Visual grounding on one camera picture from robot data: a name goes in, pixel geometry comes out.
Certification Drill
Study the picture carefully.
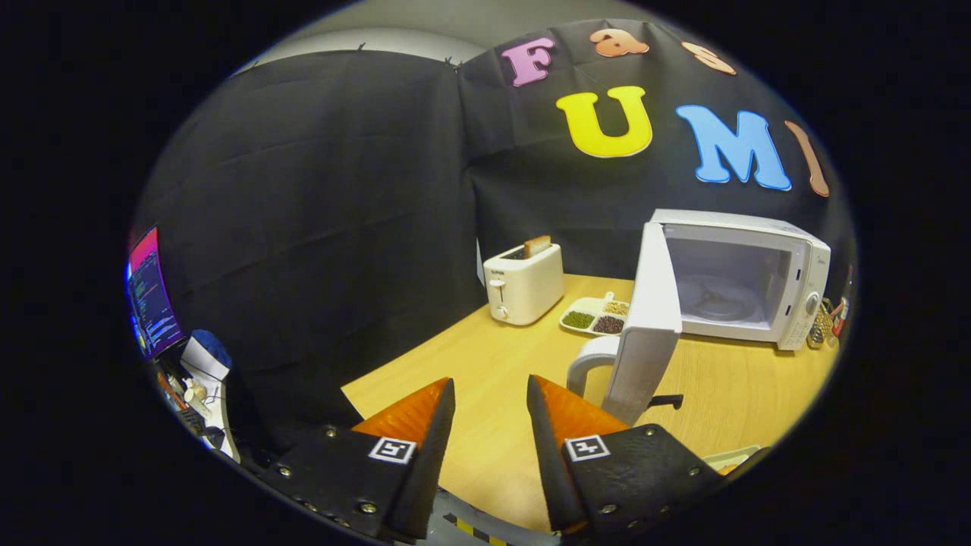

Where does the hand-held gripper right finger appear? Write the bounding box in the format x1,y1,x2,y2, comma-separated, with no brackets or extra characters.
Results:
526,374,727,543

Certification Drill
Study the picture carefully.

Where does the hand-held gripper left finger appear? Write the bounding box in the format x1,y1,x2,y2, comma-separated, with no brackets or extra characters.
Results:
254,377,457,542

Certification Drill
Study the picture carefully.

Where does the white microwave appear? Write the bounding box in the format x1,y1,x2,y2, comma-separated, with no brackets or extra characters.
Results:
567,209,832,427

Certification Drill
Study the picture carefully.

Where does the divided plate of beans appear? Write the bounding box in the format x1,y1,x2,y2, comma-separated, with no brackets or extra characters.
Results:
559,292,632,337

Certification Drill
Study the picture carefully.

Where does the cream toaster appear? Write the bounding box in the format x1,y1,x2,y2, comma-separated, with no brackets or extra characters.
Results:
482,243,565,327

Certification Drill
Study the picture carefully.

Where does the cream plate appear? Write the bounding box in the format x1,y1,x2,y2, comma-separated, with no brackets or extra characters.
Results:
702,445,763,476

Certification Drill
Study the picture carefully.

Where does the cluttered side desk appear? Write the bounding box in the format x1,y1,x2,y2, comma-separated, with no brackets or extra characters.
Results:
152,356,244,463

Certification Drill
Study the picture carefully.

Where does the blue and white object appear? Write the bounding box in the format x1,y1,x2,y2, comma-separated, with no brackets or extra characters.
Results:
180,328,232,381

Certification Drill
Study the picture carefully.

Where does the small glass jar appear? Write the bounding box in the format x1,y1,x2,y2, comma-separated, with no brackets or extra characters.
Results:
806,303,834,350

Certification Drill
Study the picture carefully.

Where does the computer monitor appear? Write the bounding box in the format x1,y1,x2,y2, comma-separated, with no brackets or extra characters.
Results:
125,225,187,361

